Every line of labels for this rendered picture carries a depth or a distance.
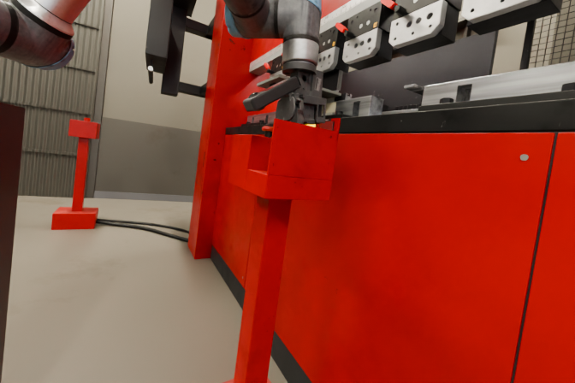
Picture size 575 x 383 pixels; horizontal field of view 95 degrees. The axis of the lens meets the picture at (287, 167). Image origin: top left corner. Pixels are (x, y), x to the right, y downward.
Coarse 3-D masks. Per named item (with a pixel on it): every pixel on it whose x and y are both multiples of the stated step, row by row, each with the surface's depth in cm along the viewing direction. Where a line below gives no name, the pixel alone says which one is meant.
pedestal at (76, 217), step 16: (80, 128) 190; (96, 128) 194; (80, 144) 196; (80, 160) 197; (80, 176) 198; (80, 192) 199; (64, 208) 202; (80, 208) 200; (96, 208) 213; (64, 224) 191; (80, 224) 196
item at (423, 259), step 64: (384, 192) 61; (448, 192) 49; (512, 192) 41; (320, 256) 79; (384, 256) 59; (448, 256) 48; (512, 256) 40; (320, 320) 76; (384, 320) 58; (448, 320) 47; (512, 320) 39
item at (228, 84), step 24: (216, 0) 183; (216, 24) 177; (216, 48) 171; (240, 48) 171; (216, 72) 165; (240, 72) 173; (216, 96) 167; (240, 96) 175; (216, 120) 168; (240, 120) 176; (216, 144) 170; (216, 168) 172; (216, 192) 173; (192, 216) 188; (192, 240) 181
